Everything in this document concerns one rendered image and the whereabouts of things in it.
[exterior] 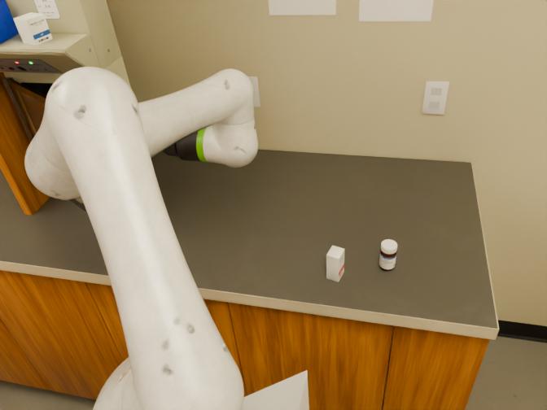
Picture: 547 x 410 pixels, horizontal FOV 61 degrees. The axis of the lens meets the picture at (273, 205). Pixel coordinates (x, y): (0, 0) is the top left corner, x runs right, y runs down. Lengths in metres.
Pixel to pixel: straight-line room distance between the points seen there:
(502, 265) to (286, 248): 1.06
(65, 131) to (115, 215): 0.13
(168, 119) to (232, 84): 0.20
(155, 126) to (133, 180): 0.29
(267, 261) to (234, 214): 0.24
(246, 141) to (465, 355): 0.78
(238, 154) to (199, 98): 0.19
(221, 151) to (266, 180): 0.51
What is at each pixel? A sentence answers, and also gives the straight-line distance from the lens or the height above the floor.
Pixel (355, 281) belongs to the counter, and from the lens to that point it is 1.26.
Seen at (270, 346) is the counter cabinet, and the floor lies 0.68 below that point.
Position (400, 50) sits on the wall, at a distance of 1.58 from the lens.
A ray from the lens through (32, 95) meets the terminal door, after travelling 1.42.
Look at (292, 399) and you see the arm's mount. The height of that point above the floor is 1.16.
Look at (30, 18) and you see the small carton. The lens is 1.32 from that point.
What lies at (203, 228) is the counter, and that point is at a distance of 1.45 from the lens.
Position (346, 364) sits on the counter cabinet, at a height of 0.65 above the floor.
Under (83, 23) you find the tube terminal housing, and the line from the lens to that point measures 1.34.
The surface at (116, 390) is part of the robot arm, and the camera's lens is 0.71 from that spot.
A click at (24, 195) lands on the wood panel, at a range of 1.71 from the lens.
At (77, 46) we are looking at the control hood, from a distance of 1.29.
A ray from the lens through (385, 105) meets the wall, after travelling 1.65.
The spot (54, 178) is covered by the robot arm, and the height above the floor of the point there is 1.48.
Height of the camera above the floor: 1.87
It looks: 38 degrees down
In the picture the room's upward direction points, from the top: 5 degrees counter-clockwise
